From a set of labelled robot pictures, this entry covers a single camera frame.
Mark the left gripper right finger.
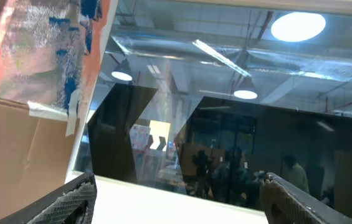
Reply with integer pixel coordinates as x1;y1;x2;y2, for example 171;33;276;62
260;172;352;224

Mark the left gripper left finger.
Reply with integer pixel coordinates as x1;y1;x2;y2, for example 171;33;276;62
0;173;97;224

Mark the pendant lamp centre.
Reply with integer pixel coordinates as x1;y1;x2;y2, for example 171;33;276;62
233;76;257;100

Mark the pendant lamp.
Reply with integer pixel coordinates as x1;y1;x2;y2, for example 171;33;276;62
111;59;133;82
233;76;257;100

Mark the pendant lamp left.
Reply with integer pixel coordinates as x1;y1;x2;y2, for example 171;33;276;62
111;59;133;82

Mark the painted cardboard panel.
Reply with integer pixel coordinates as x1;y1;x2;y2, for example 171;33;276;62
0;0;117;219

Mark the round ceiling lamp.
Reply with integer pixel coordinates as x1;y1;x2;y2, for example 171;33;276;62
270;12;326;42

